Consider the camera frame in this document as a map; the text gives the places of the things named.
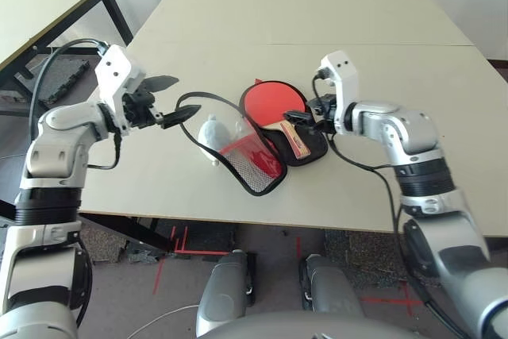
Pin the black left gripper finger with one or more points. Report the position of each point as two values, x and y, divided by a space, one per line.
180 114
160 83

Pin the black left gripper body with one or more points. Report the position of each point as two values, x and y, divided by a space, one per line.
139 110

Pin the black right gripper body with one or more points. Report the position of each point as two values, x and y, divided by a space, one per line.
323 114

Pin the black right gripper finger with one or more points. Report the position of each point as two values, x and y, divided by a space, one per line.
311 129
297 116

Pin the red ping-pong paddle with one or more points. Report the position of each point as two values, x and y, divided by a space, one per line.
270 102

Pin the red black paddle case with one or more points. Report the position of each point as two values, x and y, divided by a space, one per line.
258 172

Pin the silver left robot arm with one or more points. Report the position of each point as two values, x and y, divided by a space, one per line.
55 144

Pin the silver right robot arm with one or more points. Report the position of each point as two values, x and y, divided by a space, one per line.
420 156

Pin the dark foam floor mat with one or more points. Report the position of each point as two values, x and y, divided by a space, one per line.
63 81

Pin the red tape floor strip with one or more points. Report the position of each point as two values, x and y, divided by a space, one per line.
298 247

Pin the black table underframe beam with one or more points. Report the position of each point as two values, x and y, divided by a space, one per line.
127 232

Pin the red tape floor lines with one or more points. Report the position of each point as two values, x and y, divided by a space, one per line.
174 247

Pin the black-framed side table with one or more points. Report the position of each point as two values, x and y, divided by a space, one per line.
47 9

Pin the speckled brown foam mat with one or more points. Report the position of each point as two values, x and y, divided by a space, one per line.
103 243
373 255

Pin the grey robot right leg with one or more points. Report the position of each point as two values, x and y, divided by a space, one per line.
329 287

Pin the grey robot leg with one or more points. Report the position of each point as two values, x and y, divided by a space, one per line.
329 287
222 291

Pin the grey robot left leg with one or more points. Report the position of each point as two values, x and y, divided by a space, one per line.
222 291

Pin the red tape floor cross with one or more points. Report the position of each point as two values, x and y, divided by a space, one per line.
405 301

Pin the grey robot torso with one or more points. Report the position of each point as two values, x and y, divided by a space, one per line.
309 327

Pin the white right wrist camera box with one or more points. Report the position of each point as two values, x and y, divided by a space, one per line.
343 77

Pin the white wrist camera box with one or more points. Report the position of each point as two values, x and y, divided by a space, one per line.
343 77
115 73

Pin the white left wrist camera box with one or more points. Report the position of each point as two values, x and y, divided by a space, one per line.
115 73

